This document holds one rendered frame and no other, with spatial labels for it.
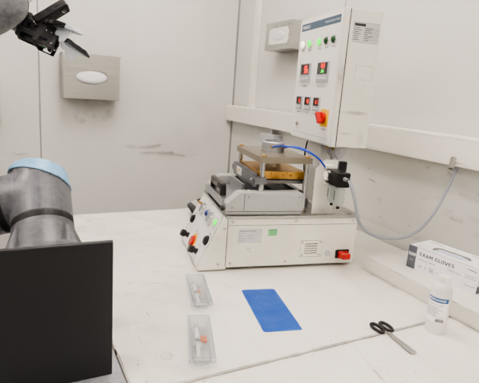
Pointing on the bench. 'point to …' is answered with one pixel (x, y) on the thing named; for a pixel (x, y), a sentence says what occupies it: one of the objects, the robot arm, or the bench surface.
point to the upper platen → (277, 172)
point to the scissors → (389, 333)
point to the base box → (280, 242)
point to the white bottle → (439, 305)
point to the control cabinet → (334, 90)
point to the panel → (198, 229)
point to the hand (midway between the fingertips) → (87, 44)
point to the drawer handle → (218, 185)
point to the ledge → (404, 273)
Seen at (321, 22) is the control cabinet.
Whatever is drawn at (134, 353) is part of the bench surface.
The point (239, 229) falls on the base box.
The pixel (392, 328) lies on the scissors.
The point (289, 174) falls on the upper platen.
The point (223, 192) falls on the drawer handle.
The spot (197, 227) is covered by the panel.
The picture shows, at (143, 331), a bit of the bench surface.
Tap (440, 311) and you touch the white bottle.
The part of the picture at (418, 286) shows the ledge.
